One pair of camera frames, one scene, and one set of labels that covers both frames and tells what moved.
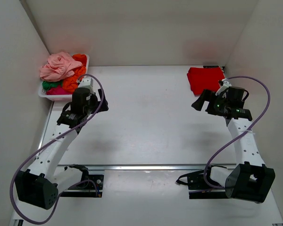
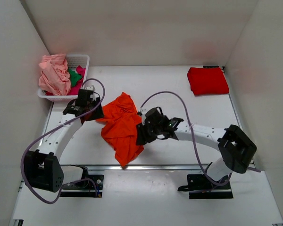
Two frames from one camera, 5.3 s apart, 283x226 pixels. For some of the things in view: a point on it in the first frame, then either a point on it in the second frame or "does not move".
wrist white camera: x=225 y=84 → x=143 y=110
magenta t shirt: x=58 y=90 → x=75 y=89
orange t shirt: x=70 y=84 → x=120 y=119
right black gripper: x=210 y=96 → x=142 y=137
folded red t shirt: x=201 y=79 does not move
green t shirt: x=46 y=85 → x=74 y=77
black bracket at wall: x=211 y=66 does not move
